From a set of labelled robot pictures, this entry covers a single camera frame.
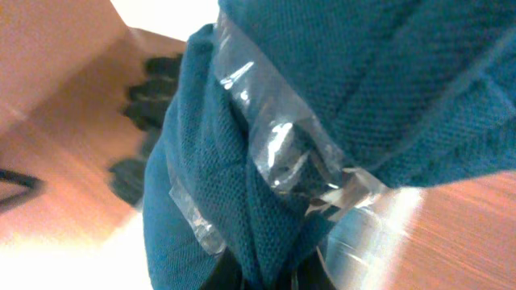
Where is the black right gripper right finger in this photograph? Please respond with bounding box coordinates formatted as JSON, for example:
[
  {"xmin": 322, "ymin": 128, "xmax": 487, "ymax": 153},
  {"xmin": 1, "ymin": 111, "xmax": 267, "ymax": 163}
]
[{"xmin": 290, "ymin": 250, "xmax": 336, "ymax": 290}]

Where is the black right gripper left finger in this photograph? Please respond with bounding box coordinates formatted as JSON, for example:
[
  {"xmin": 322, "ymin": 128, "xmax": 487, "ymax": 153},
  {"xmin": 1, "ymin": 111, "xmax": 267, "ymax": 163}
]
[{"xmin": 200, "ymin": 249, "xmax": 244, "ymax": 290}]

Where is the teal taped cloth bundle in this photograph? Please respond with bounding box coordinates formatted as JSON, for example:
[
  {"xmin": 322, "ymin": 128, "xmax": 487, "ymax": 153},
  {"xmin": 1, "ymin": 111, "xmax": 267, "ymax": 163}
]
[{"xmin": 143, "ymin": 0, "xmax": 515, "ymax": 289}]

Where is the black garment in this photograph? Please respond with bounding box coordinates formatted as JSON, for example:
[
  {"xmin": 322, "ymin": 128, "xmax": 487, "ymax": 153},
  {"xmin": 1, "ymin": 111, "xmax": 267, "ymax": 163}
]
[{"xmin": 108, "ymin": 53, "xmax": 183, "ymax": 207}]

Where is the clear plastic storage bin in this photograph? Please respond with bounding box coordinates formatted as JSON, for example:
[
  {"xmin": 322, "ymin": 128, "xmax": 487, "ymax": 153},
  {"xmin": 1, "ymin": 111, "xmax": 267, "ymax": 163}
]
[{"xmin": 320, "ymin": 188, "xmax": 426, "ymax": 290}]

